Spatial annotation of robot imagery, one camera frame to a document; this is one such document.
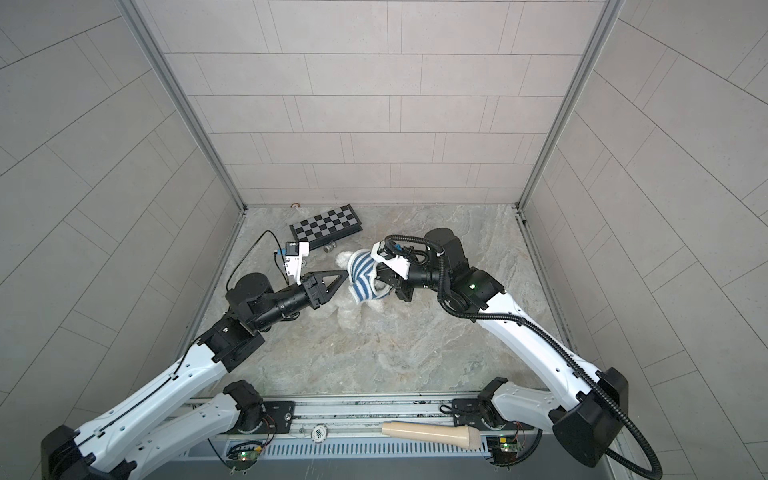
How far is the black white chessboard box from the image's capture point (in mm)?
1053

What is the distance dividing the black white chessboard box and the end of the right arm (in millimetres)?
484

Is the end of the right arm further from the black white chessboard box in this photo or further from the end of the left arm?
the black white chessboard box

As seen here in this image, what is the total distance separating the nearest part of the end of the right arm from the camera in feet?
1.69
